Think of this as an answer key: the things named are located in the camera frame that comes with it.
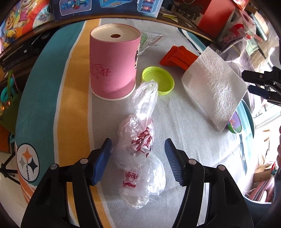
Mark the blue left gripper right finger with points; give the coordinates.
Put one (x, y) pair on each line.
(177, 161)

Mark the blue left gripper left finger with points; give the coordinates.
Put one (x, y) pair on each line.
(100, 158)

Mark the clear plastic bag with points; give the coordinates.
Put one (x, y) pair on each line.
(144, 175)

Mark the white paper napkin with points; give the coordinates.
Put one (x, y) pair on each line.
(215, 87)

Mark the lime green bottle cap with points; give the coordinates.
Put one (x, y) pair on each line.
(163, 78)

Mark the red foil wrapper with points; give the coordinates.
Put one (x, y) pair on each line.
(178, 56)

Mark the pink paper cup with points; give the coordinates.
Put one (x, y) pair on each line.
(114, 52)

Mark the clear green printed wrapper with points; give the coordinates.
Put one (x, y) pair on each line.
(149, 39)

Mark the person's right hand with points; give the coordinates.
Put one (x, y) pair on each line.
(279, 150)

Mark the teal grey striped tablecloth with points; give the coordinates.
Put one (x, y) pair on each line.
(60, 121)

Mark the red box on shelf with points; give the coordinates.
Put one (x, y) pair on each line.
(210, 16)

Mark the blue toy box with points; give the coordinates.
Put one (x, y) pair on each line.
(73, 9)

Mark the paw patrol picture bag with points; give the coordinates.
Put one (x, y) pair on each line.
(24, 17)

